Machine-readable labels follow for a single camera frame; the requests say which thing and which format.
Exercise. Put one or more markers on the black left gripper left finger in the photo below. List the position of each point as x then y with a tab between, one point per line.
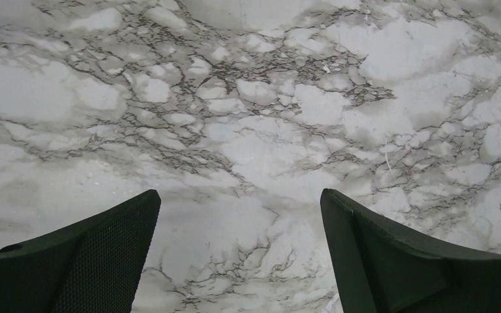
93	265

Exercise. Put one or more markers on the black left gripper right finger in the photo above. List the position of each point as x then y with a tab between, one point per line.
381	265

